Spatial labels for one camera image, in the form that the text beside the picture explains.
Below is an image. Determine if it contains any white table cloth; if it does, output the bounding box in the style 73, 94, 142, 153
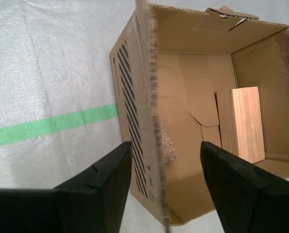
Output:
0, 0, 289, 233

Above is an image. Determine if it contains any brown cardboard box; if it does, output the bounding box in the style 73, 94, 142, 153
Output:
109, 0, 289, 233

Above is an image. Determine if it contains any speckled pinkish granite rock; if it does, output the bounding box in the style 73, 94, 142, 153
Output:
158, 125, 177, 165

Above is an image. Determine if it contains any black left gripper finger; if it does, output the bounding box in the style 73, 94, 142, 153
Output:
0, 141, 133, 233
200, 141, 289, 233

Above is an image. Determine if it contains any long light green tape strip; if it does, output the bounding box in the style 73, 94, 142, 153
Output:
0, 103, 119, 147

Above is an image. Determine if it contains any light wooden block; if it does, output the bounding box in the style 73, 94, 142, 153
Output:
216, 86, 266, 164

